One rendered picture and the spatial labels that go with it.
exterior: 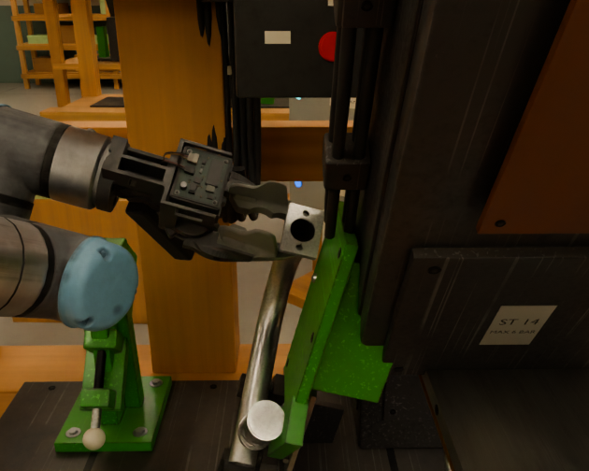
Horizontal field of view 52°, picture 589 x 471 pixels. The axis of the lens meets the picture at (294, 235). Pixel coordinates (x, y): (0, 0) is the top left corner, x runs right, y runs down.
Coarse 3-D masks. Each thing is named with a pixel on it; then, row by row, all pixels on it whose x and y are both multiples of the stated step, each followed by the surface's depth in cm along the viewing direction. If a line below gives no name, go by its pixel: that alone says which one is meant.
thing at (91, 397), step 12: (132, 252) 85; (84, 336) 79; (108, 336) 79; (120, 336) 80; (84, 348) 78; (96, 348) 78; (108, 348) 78; (120, 348) 80; (96, 360) 79; (120, 360) 81; (84, 372) 80; (96, 372) 78; (108, 372) 80; (120, 372) 80; (84, 384) 80; (96, 384) 78; (108, 384) 80; (120, 384) 80; (84, 396) 76; (96, 396) 76; (108, 396) 77; (120, 396) 79; (84, 408) 79; (108, 408) 78; (120, 408) 79
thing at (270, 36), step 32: (256, 0) 69; (288, 0) 69; (320, 0) 69; (256, 32) 70; (288, 32) 70; (320, 32) 70; (256, 64) 71; (288, 64) 71; (320, 64) 71; (256, 96) 73; (288, 96) 73; (320, 96) 73; (352, 96) 73
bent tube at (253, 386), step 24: (288, 216) 63; (312, 216) 63; (288, 240) 62; (312, 240) 62; (288, 264) 69; (288, 288) 72; (264, 312) 72; (264, 336) 71; (264, 360) 70; (264, 384) 68; (240, 408) 68; (240, 456) 65
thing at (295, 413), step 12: (288, 408) 58; (300, 408) 57; (288, 420) 56; (300, 420) 56; (288, 432) 56; (300, 432) 56; (276, 444) 60; (288, 444) 55; (300, 444) 55; (276, 456) 63
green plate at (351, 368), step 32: (320, 256) 63; (352, 256) 51; (320, 288) 58; (352, 288) 54; (320, 320) 54; (352, 320) 55; (320, 352) 55; (352, 352) 56; (288, 384) 63; (320, 384) 58; (352, 384) 58; (384, 384) 58
